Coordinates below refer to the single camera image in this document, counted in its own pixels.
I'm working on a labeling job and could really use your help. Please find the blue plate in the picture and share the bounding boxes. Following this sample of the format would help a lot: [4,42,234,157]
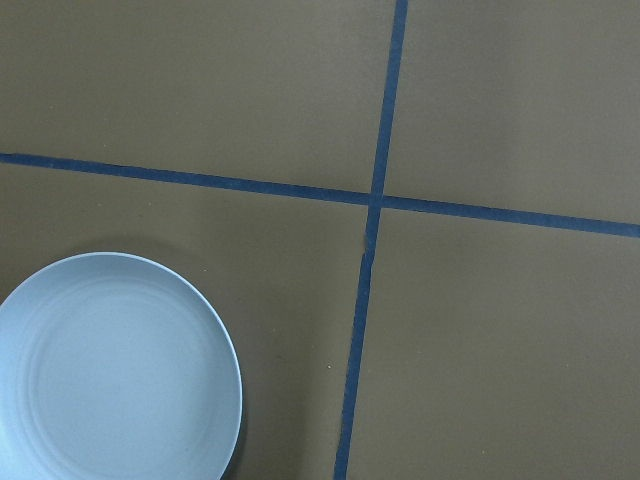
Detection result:
[1,252,243,479]

